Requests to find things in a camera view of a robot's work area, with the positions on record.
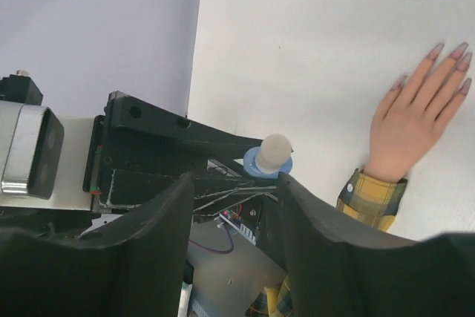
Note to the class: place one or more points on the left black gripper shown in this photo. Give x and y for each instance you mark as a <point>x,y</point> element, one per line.
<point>138,150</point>

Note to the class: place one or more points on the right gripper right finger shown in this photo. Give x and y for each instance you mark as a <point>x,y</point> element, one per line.
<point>338,266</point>

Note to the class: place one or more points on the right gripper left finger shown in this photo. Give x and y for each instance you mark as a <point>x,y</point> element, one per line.
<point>132,266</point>

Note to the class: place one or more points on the blue nail polish bottle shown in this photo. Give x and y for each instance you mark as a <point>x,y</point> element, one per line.
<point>257,165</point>

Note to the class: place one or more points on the white nail polish cap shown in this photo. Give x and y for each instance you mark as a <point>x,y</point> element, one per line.
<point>277,148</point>

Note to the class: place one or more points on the yellow plaid sleeve forearm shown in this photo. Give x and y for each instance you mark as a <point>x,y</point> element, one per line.
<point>364,198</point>

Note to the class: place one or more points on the mannequin hand with nails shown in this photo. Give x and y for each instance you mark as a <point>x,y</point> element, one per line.
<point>415,112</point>

